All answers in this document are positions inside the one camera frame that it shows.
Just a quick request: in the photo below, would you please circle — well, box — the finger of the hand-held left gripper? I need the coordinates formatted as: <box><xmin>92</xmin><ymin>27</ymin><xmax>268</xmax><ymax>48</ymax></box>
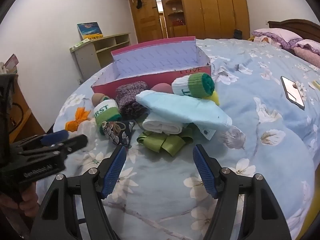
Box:
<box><xmin>11</xmin><ymin>130</ymin><xmax>69</xmax><ymax>153</ymax></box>
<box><xmin>22</xmin><ymin>134</ymin><xmax>88</xmax><ymax>159</ymax></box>

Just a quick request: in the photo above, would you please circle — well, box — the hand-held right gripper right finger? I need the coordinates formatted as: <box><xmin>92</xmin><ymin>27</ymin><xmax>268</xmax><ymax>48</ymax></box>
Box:
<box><xmin>192</xmin><ymin>144</ymin><xmax>293</xmax><ymax>240</ymax></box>

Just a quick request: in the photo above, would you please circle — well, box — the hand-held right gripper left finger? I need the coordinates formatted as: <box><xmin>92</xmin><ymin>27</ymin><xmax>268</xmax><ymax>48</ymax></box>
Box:
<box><xmin>30</xmin><ymin>145</ymin><xmax>127</xmax><ymax>240</ymax></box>

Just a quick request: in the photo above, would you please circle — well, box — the dark patterned pouch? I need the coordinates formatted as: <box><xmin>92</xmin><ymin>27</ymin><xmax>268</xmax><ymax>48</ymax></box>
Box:
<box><xmin>101</xmin><ymin>120</ymin><xmax>136</xmax><ymax>147</ymax></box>

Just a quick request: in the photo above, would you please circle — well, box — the white green sock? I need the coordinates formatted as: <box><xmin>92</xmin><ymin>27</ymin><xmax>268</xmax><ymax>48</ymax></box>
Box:
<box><xmin>94</xmin><ymin>99</ymin><xmax>122</xmax><ymax>135</ymax></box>
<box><xmin>171</xmin><ymin>73</ymin><xmax>215</xmax><ymax>98</ymax></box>

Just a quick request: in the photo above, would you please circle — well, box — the light blue cloth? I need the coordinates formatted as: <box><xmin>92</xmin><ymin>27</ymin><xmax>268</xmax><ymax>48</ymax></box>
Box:
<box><xmin>136</xmin><ymin>90</ymin><xmax>232</xmax><ymax>140</ymax></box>

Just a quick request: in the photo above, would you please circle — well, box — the person's left hand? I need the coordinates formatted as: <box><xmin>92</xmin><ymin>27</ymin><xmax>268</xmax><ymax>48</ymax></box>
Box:
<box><xmin>0</xmin><ymin>184</ymin><xmax>40</xmax><ymax>220</ymax></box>

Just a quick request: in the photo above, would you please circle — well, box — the orange mesh ribbon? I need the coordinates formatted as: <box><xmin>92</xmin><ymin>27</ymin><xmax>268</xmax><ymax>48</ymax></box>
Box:
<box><xmin>65</xmin><ymin>107</ymin><xmax>91</xmax><ymax>132</ymax></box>

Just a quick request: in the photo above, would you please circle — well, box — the wooden side cabinet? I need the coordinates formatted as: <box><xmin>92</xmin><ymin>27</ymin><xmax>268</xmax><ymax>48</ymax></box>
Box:
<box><xmin>0</xmin><ymin>72</ymin><xmax>47</xmax><ymax>143</ymax></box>

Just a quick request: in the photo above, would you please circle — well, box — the brown makeup sponge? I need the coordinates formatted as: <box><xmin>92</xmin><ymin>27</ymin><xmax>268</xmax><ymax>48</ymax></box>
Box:
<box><xmin>91</xmin><ymin>93</ymin><xmax>112</xmax><ymax>107</ymax></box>

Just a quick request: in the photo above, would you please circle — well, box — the green ribbon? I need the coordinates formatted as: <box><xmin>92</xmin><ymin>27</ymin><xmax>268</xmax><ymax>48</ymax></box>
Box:
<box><xmin>136</xmin><ymin>127</ymin><xmax>198</xmax><ymax>157</ymax></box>

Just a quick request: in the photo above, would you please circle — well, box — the white rolled cloth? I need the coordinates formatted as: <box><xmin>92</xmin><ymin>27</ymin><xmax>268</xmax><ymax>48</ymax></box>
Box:
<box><xmin>142</xmin><ymin>112</ymin><xmax>184</xmax><ymax>135</ymax></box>

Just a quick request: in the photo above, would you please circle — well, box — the blue floral blanket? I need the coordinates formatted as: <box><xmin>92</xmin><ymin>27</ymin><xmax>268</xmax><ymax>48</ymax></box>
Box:
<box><xmin>35</xmin><ymin>39</ymin><xmax>320</xmax><ymax>240</ymax></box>

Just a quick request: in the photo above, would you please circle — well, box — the yellow sponge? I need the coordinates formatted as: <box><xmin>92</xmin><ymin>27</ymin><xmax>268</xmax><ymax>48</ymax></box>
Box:
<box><xmin>209</xmin><ymin>90</ymin><xmax>220</xmax><ymax>106</ymax></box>

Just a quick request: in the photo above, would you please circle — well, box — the grey shelf desk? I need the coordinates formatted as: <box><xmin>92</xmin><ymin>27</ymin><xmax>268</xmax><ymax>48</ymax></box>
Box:
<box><xmin>70</xmin><ymin>32</ymin><xmax>132</xmax><ymax>80</ymax></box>

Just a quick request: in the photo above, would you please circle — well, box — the pink card box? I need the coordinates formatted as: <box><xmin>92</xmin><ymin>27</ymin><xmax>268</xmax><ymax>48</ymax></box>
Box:
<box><xmin>4</xmin><ymin>54</ymin><xmax>19</xmax><ymax>71</ymax></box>

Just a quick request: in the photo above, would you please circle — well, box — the green white pack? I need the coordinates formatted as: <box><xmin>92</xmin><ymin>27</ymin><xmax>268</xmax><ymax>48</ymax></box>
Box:
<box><xmin>71</xmin><ymin>41</ymin><xmax>90</xmax><ymax>50</ymax></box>

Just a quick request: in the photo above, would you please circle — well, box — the blue yellow painting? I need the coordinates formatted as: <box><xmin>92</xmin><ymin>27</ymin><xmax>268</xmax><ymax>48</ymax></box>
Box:
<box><xmin>77</xmin><ymin>22</ymin><xmax>103</xmax><ymax>40</ymax></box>

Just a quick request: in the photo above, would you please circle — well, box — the smartphone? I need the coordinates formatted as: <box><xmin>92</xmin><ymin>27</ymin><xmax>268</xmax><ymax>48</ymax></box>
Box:
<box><xmin>280</xmin><ymin>76</ymin><xmax>305</xmax><ymax>110</ymax></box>

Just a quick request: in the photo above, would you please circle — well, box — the wooden door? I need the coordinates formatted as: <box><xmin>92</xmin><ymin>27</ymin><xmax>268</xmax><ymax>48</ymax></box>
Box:
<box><xmin>130</xmin><ymin>0</ymin><xmax>163</xmax><ymax>43</ymax></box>

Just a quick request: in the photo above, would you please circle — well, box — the cartoon print pillow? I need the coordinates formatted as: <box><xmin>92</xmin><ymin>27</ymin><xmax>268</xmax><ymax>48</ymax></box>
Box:
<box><xmin>255</xmin><ymin>35</ymin><xmax>283</xmax><ymax>48</ymax></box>

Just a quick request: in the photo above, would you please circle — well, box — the pink pillow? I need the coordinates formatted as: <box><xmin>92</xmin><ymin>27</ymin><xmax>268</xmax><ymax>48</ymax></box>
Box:
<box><xmin>294</xmin><ymin>46</ymin><xmax>320</xmax><ymax>68</ymax></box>

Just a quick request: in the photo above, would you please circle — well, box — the purple ruffled pillow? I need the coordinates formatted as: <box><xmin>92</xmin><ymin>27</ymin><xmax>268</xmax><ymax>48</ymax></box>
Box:
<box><xmin>251</xmin><ymin>28</ymin><xmax>304</xmax><ymax>49</ymax></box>
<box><xmin>292</xmin><ymin>39</ymin><xmax>320</xmax><ymax>55</ymax></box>

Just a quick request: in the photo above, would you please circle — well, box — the wooden wardrobe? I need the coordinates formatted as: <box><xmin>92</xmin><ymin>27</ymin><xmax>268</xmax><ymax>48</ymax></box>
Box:
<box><xmin>117</xmin><ymin>0</ymin><xmax>250</xmax><ymax>40</ymax></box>

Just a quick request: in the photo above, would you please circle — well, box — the dark wooden headboard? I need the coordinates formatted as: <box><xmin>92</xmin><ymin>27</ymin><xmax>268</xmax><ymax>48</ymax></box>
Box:
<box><xmin>267</xmin><ymin>19</ymin><xmax>320</xmax><ymax>43</ymax></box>

